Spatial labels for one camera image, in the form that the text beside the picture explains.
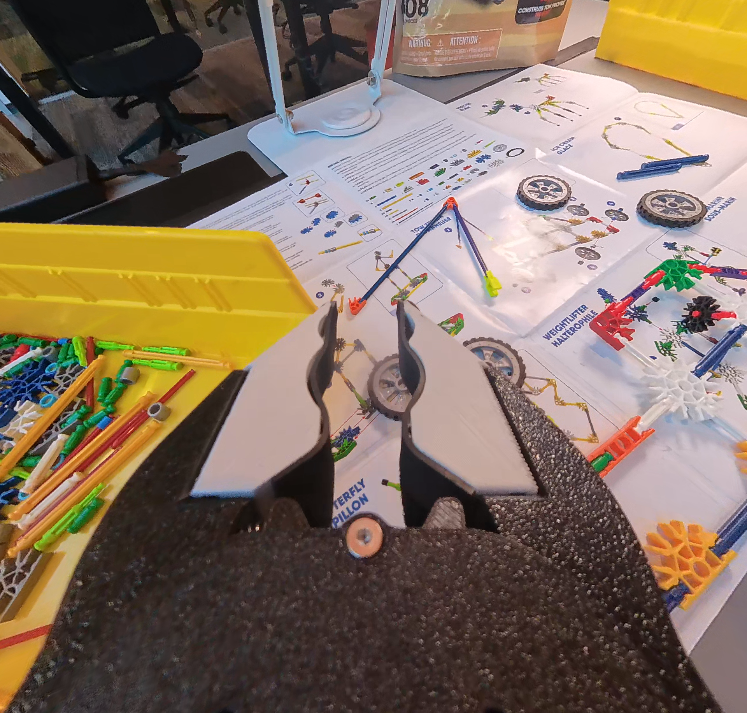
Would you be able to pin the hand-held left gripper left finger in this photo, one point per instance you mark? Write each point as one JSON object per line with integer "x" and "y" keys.
{"x": 263, "y": 433}

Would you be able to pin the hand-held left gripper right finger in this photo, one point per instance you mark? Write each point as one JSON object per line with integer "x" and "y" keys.
{"x": 467, "y": 433}

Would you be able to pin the pile of colourful rods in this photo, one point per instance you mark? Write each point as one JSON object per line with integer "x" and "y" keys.
{"x": 70, "y": 433}

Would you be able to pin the yellow plastic bin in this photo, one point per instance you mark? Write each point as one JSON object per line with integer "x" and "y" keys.
{"x": 140, "y": 281}
{"x": 677, "y": 24}

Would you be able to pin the colourful construction toy model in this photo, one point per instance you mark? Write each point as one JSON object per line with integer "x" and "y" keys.
{"x": 681, "y": 392}

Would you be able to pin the grey desk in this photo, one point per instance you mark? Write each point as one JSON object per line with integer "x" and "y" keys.
{"x": 216, "y": 143}

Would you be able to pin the small black toy wheel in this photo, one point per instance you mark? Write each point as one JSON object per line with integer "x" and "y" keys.
{"x": 671, "y": 208}
{"x": 388, "y": 388}
{"x": 544, "y": 191}
{"x": 496, "y": 360}

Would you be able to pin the printed instruction sheet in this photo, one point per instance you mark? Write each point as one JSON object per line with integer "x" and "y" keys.
{"x": 525, "y": 269}

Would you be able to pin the blue rod V-shaped assembly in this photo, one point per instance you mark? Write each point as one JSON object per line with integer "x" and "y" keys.
{"x": 403, "y": 257}

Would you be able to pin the white stand base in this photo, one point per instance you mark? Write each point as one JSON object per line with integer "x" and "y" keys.
{"x": 350, "y": 118}

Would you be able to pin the blue rod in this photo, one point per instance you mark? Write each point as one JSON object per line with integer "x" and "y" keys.
{"x": 660, "y": 168}

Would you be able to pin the black office chair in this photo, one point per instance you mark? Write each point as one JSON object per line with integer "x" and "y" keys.
{"x": 128, "y": 65}
{"x": 315, "y": 13}

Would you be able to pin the cardboard toy box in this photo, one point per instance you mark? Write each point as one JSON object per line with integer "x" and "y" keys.
{"x": 490, "y": 36}

